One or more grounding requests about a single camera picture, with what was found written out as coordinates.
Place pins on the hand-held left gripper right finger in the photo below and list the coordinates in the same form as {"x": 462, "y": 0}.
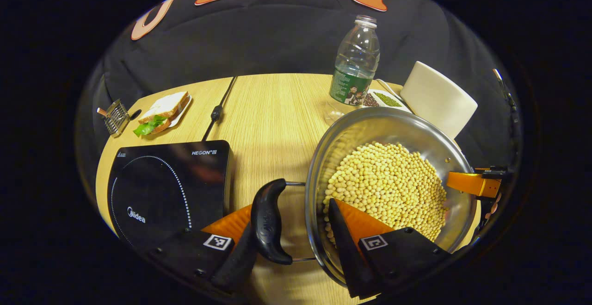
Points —
{"x": 347, "y": 249}

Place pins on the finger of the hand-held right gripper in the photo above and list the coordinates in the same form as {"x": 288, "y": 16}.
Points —
{"x": 497, "y": 172}
{"x": 467, "y": 182}

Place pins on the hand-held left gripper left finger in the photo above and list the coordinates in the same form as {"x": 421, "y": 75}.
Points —
{"x": 185, "y": 254}

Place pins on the black induction cooktop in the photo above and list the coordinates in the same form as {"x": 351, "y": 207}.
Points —
{"x": 157, "y": 189}

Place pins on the white toaster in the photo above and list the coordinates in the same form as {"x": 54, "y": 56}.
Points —
{"x": 434, "y": 96}

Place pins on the white divided dish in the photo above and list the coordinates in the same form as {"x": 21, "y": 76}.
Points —
{"x": 386, "y": 99}

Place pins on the sandwich with lettuce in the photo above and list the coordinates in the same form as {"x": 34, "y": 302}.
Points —
{"x": 164, "y": 106}

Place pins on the small metal grater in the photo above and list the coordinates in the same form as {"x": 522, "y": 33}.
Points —
{"x": 115, "y": 117}

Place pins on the clear plastic water bottle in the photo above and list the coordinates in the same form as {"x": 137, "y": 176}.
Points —
{"x": 356, "y": 55}

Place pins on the black backdrop cloth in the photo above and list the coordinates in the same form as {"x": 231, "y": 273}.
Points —
{"x": 277, "y": 32}

